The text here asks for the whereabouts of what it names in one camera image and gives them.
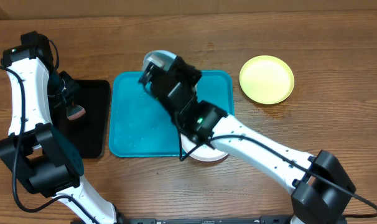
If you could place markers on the white plate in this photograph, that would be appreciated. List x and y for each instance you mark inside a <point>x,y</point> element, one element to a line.
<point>203,153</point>

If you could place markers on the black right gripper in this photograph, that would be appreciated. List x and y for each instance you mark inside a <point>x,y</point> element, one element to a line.
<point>179,71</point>

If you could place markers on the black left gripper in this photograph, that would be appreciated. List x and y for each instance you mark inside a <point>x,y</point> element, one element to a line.
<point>65,98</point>

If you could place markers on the black rectangular tray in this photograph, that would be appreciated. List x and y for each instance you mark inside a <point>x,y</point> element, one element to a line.
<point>88,132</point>

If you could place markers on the yellow plate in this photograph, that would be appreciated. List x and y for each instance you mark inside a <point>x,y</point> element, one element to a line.
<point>266,79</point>

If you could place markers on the blue plastic tray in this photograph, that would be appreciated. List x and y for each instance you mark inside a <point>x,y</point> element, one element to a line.
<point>139,125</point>

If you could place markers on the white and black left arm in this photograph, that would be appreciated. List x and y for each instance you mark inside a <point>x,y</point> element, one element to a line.
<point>39,156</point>

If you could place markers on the green and pink sponge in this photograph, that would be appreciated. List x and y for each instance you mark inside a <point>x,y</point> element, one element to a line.
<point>75,112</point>

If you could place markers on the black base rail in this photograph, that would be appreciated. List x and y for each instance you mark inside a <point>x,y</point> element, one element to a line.
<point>265,219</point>

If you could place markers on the light blue plate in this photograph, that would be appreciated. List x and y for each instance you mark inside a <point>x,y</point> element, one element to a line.
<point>165,57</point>

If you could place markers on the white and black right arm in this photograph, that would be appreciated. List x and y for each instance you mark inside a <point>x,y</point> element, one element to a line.
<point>319,187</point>

